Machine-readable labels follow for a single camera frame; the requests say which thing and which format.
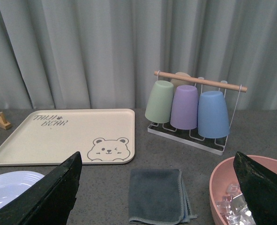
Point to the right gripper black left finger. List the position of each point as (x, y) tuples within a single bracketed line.
[(50, 200)]

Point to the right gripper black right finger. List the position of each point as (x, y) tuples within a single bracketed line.
[(259, 187)]

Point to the white ribbed plate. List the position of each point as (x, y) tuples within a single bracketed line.
[(13, 184)]

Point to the clear ice cubes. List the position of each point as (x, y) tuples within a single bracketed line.
[(233, 207)]

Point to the pink bowl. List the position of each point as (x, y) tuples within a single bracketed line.
[(223, 175)]

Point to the beige bear tray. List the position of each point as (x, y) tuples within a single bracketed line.
[(49, 137)]

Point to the blue plastic cup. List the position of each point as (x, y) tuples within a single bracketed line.
[(213, 120)]

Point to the grey folded cloth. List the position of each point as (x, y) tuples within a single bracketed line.
[(158, 197)]

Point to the purple plastic cup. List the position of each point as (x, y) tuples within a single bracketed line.
[(185, 108)]

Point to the green plastic cup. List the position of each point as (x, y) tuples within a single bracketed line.
[(159, 105)]

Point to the beige plastic cup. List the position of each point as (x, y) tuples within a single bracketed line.
[(177, 82)]

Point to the white wire cup rack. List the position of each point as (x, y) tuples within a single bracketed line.
[(191, 137)]

